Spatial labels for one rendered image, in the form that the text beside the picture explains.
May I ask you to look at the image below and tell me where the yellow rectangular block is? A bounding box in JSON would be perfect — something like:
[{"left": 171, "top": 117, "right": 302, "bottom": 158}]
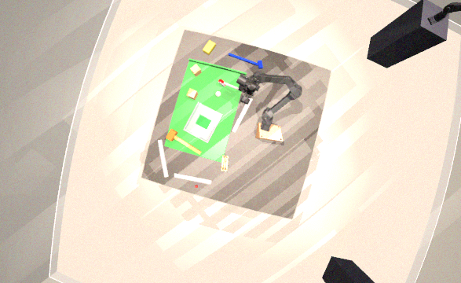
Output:
[{"left": 203, "top": 40, "right": 216, "bottom": 54}]

